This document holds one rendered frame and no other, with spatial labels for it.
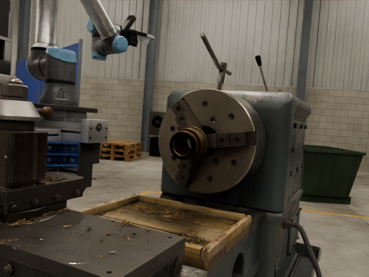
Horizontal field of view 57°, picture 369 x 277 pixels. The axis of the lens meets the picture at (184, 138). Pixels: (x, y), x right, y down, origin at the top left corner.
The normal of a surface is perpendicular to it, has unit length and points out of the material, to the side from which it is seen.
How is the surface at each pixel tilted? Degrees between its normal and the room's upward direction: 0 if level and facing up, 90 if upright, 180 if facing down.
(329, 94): 90
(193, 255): 90
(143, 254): 0
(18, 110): 60
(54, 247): 0
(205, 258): 90
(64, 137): 90
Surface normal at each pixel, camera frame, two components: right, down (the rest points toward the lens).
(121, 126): -0.21, 0.04
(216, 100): -0.44, 0.01
